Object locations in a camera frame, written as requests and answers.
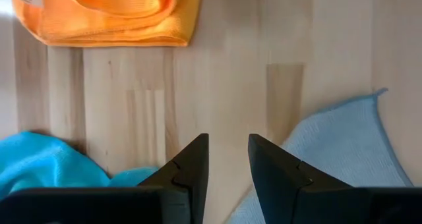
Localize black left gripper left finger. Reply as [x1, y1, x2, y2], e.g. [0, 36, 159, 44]
[138, 133, 210, 224]

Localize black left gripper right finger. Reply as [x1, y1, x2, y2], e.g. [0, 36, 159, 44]
[247, 133, 363, 224]

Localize gray microfiber towel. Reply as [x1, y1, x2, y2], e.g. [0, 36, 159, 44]
[226, 88, 413, 224]

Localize cyan microfiber towel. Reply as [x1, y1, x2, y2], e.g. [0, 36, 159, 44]
[0, 130, 159, 202]

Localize orange microfiber towel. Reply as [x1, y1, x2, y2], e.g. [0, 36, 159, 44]
[11, 0, 204, 48]

